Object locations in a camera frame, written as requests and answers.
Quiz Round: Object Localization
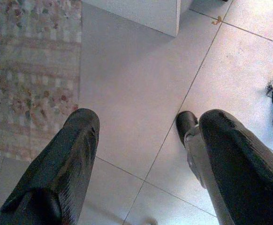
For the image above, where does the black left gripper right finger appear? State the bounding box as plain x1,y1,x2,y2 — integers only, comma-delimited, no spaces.
198,109,273,225

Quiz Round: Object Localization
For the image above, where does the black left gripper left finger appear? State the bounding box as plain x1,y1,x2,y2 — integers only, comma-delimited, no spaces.
0,108,100,225

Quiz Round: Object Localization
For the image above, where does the white fridge door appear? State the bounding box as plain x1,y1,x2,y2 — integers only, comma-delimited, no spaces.
82,0,181,38

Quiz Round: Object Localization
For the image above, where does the robot left leg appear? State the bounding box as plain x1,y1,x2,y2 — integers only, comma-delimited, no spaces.
175,111,235,225

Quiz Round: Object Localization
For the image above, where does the brown floral patterned rug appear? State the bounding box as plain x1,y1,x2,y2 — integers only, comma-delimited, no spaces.
0,0,83,162

